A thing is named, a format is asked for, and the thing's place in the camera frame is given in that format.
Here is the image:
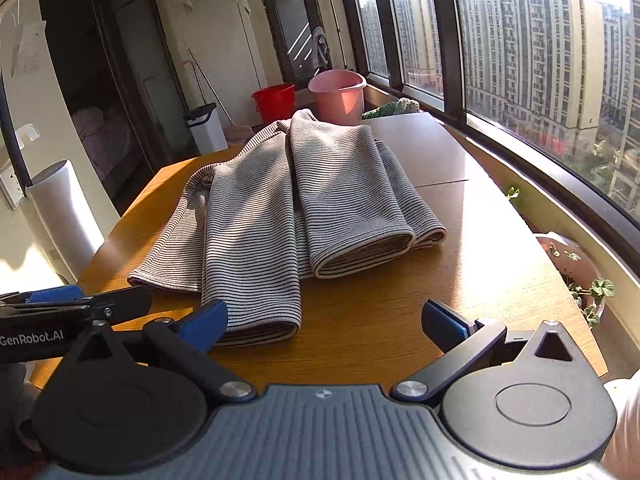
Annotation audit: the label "grey striped knit garment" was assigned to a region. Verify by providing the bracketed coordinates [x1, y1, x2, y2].
[127, 108, 448, 348]

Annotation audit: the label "white wall socket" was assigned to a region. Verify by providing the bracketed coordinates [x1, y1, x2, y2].
[0, 162, 26, 209]

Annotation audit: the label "white paper sheet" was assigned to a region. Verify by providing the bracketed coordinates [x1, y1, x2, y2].
[10, 10, 48, 77]

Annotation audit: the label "black curved pole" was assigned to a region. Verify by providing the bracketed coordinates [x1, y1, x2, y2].
[0, 74, 29, 187]

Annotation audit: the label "white trash bin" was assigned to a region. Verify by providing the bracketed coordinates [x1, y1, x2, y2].
[184, 102, 229, 155]

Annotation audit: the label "pink bedding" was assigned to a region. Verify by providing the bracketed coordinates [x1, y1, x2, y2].
[70, 105, 147, 182]

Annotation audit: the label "broom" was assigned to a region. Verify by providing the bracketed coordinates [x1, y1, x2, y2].
[189, 49, 257, 144]

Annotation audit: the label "apartment buildings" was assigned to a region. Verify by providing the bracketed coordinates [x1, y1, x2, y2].
[359, 0, 640, 203]

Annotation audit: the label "pink plastic bucket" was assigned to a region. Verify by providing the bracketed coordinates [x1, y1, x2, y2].
[308, 70, 368, 124]

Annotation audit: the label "pale rounded object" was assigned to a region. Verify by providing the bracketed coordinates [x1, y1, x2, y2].
[599, 375, 640, 472]

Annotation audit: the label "white cylindrical appliance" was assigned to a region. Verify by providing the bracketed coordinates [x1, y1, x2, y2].
[25, 160, 107, 282]

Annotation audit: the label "white mop handle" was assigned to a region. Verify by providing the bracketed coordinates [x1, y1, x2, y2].
[181, 60, 202, 111]

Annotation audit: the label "grey hanging cloth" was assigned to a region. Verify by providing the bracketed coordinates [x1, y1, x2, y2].
[312, 26, 332, 69]

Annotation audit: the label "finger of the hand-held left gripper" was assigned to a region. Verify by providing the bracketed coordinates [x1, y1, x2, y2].
[0, 284, 96, 312]
[91, 287, 153, 327]

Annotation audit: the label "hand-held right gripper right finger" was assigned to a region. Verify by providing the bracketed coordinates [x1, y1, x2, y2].
[390, 299, 588, 406]

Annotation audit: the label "white cabinet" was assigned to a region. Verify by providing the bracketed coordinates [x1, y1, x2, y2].
[165, 0, 267, 107]

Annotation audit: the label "dark sliding door frame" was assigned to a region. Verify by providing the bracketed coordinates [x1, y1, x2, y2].
[37, 0, 197, 213]

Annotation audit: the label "thin wooden pole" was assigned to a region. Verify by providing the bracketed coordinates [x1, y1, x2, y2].
[320, 0, 347, 72]

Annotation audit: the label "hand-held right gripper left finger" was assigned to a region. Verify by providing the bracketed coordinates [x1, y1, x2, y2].
[62, 299, 258, 406]

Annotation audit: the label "dark framed glass door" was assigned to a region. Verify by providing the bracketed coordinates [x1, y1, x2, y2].
[261, 0, 334, 86]

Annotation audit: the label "black window frame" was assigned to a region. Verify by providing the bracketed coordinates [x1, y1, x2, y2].
[334, 0, 640, 223]

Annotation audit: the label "potted plant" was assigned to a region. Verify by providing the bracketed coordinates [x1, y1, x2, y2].
[535, 232, 617, 329]

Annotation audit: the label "red plastic bucket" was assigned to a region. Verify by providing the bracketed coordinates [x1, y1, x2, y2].
[251, 83, 297, 127]

